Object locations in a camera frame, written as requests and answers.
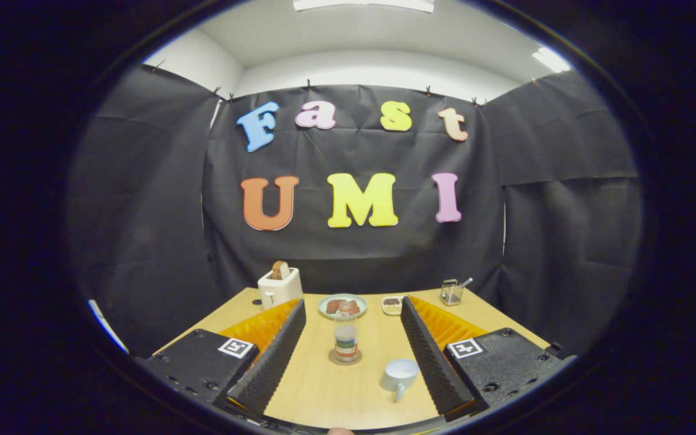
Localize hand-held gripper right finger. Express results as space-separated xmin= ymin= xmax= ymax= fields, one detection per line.
xmin=400 ymin=295 xmax=577 ymax=422

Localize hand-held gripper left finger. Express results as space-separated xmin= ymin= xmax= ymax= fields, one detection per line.
xmin=141 ymin=297 xmax=308 ymax=421

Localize white cup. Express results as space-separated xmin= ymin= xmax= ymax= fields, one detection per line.
xmin=380 ymin=358 xmax=420 ymax=404

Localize round brown coaster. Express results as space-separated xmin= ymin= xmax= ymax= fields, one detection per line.
xmin=328 ymin=348 xmax=363 ymax=366

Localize clear plastic juice bottle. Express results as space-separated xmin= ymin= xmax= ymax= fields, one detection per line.
xmin=333 ymin=301 xmax=359 ymax=364

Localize wooden table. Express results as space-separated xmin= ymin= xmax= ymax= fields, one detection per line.
xmin=153 ymin=288 xmax=551 ymax=431

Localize square glass container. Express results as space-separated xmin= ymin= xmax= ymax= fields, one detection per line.
xmin=440 ymin=279 xmax=465 ymax=306

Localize pale green plate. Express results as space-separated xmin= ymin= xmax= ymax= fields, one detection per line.
xmin=318 ymin=293 xmax=368 ymax=320

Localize white toaster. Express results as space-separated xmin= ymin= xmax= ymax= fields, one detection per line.
xmin=257 ymin=268 xmax=303 ymax=311

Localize black backdrop cloth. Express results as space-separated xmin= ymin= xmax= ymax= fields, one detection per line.
xmin=69 ymin=63 xmax=643 ymax=357

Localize small ceiling light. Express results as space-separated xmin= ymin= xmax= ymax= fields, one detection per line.
xmin=532 ymin=47 xmax=571 ymax=74

